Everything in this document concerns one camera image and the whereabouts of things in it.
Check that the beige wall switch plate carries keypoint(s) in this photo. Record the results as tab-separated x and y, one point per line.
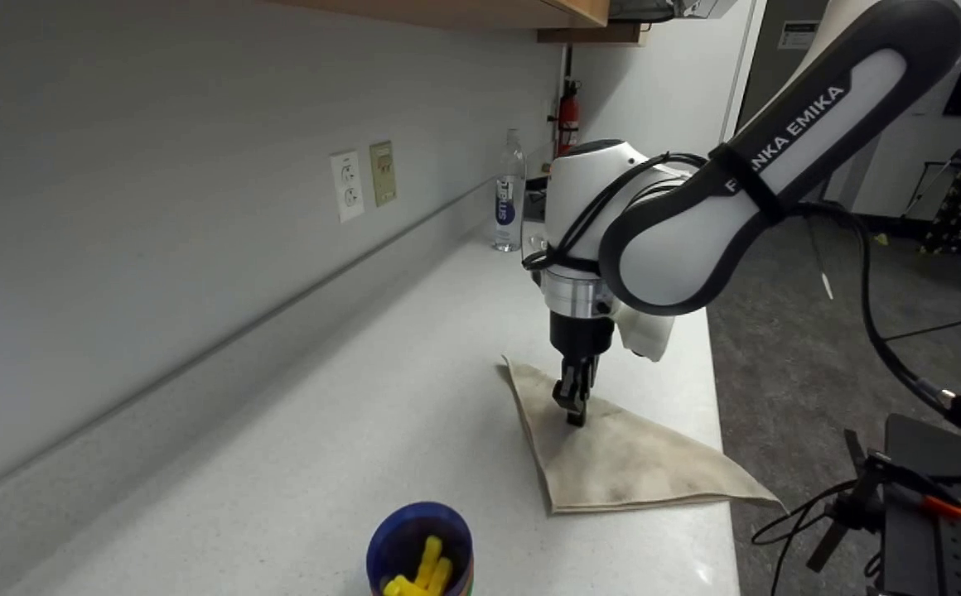
381	174

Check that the beige cloth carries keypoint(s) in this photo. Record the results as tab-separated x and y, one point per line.
619	459

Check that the black tripod with orange clamp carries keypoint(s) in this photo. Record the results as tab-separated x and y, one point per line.
859	504

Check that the clear plastic water bottle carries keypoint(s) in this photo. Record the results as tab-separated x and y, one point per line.
509	198

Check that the red fire extinguisher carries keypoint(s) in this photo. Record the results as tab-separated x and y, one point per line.
567	117

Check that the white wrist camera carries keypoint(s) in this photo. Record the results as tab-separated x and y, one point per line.
646	336

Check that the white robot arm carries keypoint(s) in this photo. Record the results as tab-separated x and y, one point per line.
663	233

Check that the white wall outlet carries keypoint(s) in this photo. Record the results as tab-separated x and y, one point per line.
345	170

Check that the blue green stacked cups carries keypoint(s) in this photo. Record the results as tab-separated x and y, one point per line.
398	547

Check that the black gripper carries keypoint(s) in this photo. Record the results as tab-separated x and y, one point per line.
581	344

